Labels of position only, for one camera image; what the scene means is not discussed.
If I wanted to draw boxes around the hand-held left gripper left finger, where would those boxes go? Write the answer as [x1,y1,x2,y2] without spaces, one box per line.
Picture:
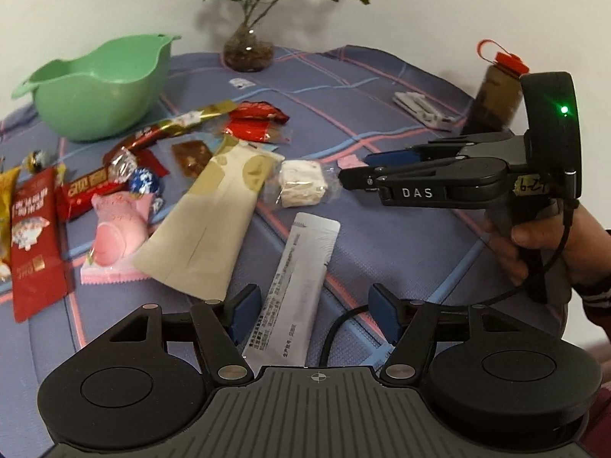
[111,284,263,386]

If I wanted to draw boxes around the red candy with clear end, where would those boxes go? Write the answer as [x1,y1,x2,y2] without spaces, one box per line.
[223,119,293,147]

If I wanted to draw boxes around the gold and black candy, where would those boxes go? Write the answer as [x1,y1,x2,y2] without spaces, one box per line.
[23,150,51,173]

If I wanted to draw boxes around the silver foil candy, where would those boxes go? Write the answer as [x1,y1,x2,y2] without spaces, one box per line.
[107,148,139,182]

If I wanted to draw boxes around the black cable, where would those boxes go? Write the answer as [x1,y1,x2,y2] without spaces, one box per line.
[319,169,581,369]

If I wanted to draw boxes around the red bar packet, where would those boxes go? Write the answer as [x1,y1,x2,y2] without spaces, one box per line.
[54,149,171,223]

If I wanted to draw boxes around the yellow snack packet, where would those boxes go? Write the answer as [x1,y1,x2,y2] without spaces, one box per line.
[0,167,23,283]

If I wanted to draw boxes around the leafy plant in glass vase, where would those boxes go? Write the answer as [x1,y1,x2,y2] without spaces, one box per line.
[188,0,371,74]

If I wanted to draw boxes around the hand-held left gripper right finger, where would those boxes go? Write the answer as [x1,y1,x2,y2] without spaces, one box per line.
[369,284,512,387]

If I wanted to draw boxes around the dark red and gold bar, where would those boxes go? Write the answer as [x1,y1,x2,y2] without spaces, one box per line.
[102,99,240,166]

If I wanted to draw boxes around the pink snack packet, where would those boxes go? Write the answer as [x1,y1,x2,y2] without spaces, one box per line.
[80,190,166,285]

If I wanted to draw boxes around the brown bottle with orange cap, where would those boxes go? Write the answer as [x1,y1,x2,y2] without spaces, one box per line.
[459,37,530,137]

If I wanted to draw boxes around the large beige snack packet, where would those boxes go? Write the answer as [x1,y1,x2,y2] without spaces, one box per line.
[133,135,286,299]

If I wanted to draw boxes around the brown candy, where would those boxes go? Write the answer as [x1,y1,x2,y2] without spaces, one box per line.
[171,139,215,179]

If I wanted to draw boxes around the blue foil chocolate ball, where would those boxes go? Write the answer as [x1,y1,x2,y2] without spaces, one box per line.
[129,167,163,199]

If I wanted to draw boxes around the white plastic pack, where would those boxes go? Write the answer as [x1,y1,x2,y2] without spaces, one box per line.
[393,90,453,131]

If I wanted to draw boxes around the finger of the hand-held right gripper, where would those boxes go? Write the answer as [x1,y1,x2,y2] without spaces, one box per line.
[337,155,510,209]
[364,132,515,169]

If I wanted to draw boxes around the long white sachet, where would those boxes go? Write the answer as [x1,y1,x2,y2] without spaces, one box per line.
[242,212,341,369]

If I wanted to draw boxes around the blue plaid tablecloth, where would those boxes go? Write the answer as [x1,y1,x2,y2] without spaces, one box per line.
[0,45,580,392]

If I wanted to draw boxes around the person's right hand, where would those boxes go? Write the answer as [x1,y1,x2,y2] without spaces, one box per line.
[482,205,611,293]

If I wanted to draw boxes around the long red packet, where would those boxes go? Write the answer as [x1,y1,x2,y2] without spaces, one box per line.
[10,166,76,324]

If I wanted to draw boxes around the white nougat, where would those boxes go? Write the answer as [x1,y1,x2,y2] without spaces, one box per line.
[260,159,341,209]

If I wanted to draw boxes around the green plastic bowl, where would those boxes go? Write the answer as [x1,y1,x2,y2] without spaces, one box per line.
[10,33,183,143]

